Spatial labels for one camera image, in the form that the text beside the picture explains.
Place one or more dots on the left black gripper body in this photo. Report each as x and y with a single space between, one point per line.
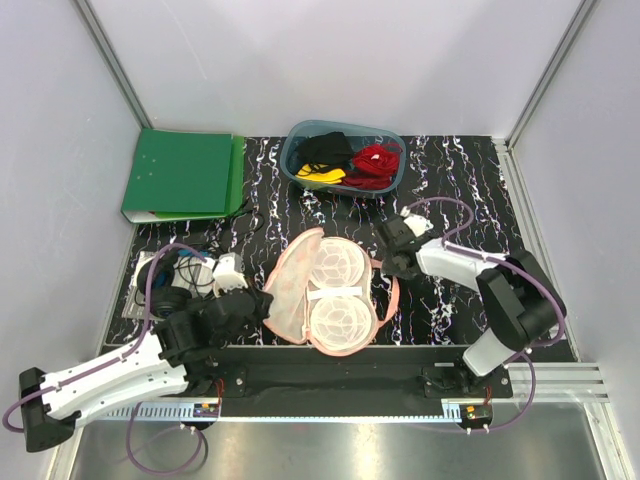
259 314

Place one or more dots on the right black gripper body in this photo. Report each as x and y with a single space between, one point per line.
391 266

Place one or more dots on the pink floral mesh laundry bag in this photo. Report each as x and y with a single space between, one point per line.
321 289

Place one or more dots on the yellow bra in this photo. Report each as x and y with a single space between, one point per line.
321 173

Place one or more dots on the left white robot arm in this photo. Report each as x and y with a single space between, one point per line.
176 357

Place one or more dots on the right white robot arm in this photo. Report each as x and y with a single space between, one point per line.
522 307

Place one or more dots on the red bra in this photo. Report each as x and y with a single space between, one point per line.
373 167

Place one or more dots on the black bra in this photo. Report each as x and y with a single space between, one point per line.
329 149

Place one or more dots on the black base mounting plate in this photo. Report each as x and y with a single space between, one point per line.
379 381

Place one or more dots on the blue translucent plastic bin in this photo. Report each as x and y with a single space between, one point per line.
358 136

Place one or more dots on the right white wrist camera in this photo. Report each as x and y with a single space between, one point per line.
417 224

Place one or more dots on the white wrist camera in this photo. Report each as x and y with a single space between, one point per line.
417 224
228 273

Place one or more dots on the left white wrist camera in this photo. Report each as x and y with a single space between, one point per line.
228 273

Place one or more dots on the green ring binder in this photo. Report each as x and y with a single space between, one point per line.
179 176

